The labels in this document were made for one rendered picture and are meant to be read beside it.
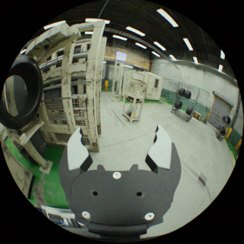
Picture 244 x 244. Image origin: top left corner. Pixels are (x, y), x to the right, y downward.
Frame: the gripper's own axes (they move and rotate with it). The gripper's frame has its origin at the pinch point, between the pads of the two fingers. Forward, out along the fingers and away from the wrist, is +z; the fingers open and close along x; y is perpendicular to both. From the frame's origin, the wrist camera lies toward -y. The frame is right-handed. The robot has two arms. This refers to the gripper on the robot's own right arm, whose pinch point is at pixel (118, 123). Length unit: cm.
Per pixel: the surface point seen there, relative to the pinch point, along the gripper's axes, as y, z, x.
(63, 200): 96, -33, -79
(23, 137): 12, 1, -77
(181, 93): 20, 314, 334
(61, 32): -65, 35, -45
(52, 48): -59, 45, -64
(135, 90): 40, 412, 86
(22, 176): 60, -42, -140
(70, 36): -64, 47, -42
